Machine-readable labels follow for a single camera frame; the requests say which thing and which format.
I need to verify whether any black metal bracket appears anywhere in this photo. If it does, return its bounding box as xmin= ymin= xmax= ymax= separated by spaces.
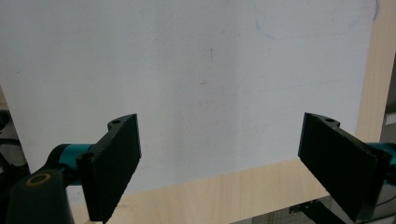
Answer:
xmin=288 ymin=199 xmax=347 ymax=224

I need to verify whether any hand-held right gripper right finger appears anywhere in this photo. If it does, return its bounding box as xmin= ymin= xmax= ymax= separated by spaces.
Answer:
xmin=297 ymin=112 xmax=392 ymax=223

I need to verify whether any white paper sheet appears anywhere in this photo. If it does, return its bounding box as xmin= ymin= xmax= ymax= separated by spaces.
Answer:
xmin=0 ymin=0 xmax=380 ymax=207

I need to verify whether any black cable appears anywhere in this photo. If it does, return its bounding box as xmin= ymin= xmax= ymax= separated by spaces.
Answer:
xmin=0 ymin=109 xmax=31 ymax=188

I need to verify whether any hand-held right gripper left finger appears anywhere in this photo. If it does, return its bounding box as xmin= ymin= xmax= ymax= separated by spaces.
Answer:
xmin=76 ymin=113 xmax=143 ymax=224

